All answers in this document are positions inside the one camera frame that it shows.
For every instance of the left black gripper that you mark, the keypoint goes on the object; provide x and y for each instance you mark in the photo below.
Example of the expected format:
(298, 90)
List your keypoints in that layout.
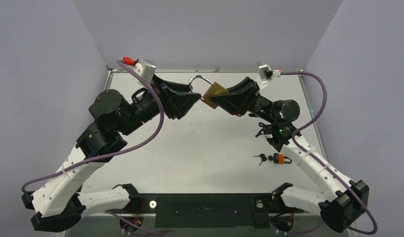
(177, 98)

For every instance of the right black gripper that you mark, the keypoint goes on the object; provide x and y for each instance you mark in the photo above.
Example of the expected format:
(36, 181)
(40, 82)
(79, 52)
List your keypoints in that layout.
(252, 96)

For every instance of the brass padlock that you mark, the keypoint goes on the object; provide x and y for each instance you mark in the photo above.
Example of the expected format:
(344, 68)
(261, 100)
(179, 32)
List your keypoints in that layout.
(214, 89)

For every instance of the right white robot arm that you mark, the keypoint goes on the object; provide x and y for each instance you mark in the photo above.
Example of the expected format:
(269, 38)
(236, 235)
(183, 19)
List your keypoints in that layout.
(340, 200)

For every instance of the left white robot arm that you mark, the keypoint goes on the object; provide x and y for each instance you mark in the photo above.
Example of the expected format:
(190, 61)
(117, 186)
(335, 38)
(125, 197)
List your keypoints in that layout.
(60, 204)

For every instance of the orange black padlock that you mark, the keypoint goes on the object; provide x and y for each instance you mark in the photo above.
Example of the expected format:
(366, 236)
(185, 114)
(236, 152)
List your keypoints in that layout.
(281, 159)

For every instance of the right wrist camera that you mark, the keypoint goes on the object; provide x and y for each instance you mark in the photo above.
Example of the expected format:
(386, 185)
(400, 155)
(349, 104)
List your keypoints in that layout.
(266, 75)

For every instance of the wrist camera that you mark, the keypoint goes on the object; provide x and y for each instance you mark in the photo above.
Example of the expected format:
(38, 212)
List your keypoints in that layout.
(145, 69)
(266, 75)

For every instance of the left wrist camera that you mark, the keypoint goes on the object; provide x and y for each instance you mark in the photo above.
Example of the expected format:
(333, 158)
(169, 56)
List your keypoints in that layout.
(145, 69)

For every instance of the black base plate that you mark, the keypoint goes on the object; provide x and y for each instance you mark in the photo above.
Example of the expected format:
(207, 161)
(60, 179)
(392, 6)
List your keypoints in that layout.
(209, 210)

